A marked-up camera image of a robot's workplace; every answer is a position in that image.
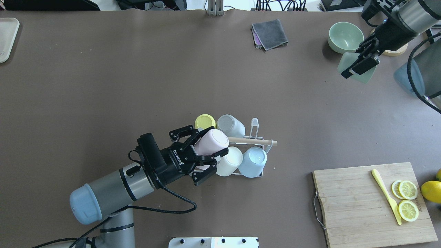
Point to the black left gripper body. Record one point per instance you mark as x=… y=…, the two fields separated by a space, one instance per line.
x=171 y=164

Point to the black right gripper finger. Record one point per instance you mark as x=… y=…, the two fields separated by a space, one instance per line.
x=347 y=73
x=364 y=63

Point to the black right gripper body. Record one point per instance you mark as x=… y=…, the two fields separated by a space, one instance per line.
x=391 y=33

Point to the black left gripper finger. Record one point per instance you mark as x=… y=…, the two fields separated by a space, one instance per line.
x=199 y=177
x=183 y=138

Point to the green cup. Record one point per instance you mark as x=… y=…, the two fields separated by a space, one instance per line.
x=347 y=60

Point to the pink cup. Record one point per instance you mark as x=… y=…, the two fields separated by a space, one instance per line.
x=213 y=141

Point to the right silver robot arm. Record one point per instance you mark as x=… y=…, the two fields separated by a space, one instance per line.
x=419 y=76

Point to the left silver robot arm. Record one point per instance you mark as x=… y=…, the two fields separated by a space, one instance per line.
x=109 y=200

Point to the yellow cup on rack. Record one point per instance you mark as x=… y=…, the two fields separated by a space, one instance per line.
x=204 y=121

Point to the white cup on rack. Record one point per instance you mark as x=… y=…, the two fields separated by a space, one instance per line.
x=230 y=162

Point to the grey cup on rack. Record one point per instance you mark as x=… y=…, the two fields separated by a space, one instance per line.
x=231 y=126

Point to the light blue cup on rack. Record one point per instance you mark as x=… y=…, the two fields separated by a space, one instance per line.
x=254 y=161

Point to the wooden mug tree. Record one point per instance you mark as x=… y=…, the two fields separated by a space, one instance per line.
x=396 y=51

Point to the green bowl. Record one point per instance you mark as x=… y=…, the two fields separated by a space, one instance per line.
x=344 y=37

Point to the grey folded cloth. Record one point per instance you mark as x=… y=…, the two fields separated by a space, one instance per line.
x=268 y=35

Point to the lemon slice left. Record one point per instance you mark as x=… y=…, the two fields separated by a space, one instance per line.
x=404 y=189

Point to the lemon slice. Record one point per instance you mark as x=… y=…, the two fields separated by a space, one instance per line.
x=404 y=189
x=408 y=210

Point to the yellow lemon lower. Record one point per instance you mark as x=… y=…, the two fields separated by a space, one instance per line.
x=438 y=175

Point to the yellow lemon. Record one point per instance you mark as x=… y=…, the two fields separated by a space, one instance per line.
x=438 y=175
x=431 y=191

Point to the yellow plastic knife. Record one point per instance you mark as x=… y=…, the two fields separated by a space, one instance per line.
x=392 y=203

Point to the wooden cutting board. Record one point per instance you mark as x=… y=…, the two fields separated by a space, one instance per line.
x=356 y=213

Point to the yellow lemon upper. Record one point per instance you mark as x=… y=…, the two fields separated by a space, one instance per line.
x=431 y=191

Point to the lemon slice right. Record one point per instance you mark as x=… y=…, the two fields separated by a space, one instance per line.
x=408 y=210

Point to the white plastic tray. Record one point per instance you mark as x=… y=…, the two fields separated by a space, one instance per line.
x=8 y=31

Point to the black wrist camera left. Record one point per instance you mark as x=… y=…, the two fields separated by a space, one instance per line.
x=150 y=155

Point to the white wire cup rack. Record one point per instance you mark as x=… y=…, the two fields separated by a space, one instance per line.
x=251 y=140

